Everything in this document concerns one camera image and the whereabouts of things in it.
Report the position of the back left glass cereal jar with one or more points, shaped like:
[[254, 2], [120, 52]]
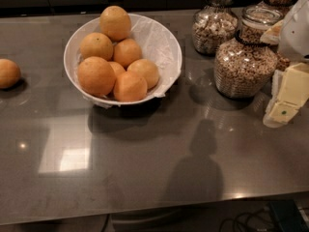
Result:
[[213, 25]]

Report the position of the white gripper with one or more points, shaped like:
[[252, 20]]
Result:
[[295, 34]]

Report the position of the front left orange in bowl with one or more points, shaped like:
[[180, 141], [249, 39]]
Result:
[[96, 76]]

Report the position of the upper left orange in bowl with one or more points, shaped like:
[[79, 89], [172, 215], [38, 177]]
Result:
[[96, 44]]

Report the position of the dark box under table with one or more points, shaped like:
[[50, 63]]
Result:
[[287, 217]]

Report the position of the white bowl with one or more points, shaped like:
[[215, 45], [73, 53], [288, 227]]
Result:
[[161, 33]]

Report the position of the top orange in bowl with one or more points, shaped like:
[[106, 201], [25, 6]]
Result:
[[115, 23]]

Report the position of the front glass cereal jar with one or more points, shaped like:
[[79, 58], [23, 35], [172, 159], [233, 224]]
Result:
[[243, 65]]

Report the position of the small hidden orange in bowl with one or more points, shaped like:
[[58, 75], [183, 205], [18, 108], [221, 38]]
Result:
[[117, 68]]

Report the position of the middle orange in bowl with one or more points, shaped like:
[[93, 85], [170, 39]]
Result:
[[126, 52]]

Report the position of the orange on table left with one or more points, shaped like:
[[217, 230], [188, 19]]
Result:
[[9, 73]]

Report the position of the white paper bowl liner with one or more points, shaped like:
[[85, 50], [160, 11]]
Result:
[[154, 41]]

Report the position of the right orange in bowl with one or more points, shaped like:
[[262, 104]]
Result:
[[146, 68]]

